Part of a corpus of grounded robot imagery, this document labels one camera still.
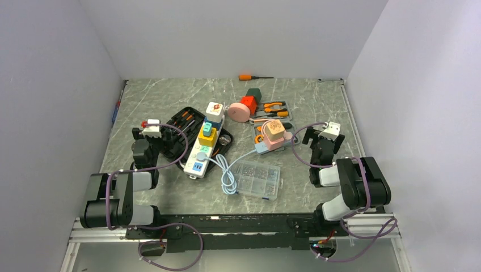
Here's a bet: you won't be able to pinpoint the black tool case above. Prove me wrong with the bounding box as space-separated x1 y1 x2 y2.
159 107 234 161

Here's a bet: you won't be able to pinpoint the white power strip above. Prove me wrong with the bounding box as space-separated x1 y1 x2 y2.
184 116 225 179

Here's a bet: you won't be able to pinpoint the clear plastic screw box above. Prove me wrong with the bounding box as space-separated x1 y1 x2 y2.
230 160 281 200

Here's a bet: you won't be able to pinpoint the grey tool case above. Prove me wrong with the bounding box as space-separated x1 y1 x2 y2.
248 100 299 145

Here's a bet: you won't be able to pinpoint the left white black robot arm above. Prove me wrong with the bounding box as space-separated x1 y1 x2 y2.
79 128 163 238

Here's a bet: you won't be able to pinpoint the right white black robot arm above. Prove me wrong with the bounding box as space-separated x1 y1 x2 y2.
302 125 392 235

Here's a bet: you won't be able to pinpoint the teal small plug adapter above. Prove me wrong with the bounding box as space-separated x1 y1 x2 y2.
202 122 212 137

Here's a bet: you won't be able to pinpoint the pink cube adapter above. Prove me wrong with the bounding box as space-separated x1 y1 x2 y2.
263 137 285 151

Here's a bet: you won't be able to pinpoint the blue red pen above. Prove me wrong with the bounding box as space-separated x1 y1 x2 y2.
111 83 126 124

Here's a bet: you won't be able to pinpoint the tan wooden cube adapter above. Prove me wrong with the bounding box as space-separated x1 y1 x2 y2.
264 120 285 140

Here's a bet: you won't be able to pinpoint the light blue power strip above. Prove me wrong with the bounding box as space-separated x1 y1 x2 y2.
254 138 291 155

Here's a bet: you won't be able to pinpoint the yellow cube adapter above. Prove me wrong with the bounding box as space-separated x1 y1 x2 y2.
197 128 217 148

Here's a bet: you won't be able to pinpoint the red cube adapter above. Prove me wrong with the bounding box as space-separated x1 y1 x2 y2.
240 96 258 116

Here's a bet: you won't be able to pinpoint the dark green cube adapter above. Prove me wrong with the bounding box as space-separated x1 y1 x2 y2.
246 88 262 104

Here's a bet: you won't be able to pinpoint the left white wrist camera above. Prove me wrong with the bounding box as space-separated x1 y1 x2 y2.
141 119 162 138

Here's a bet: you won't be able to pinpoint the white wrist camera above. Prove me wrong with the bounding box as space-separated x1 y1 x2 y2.
141 119 162 138
319 121 340 141

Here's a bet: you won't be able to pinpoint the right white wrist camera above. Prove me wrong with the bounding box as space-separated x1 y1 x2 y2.
319 121 340 141

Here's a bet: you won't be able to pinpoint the pink cable with plug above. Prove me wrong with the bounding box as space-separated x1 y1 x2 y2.
248 117 294 141

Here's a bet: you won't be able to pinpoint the orange handled pliers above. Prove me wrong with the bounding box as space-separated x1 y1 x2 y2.
262 101 289 117

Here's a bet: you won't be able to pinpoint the light blue coiled cable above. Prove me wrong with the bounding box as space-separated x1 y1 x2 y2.
204 148 264 196

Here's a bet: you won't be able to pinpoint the black aluminium base frame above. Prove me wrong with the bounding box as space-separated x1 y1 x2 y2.
68 212 402 253

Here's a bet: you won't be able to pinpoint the orange handled screwdriver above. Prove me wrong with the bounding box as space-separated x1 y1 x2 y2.
238 74 274 81

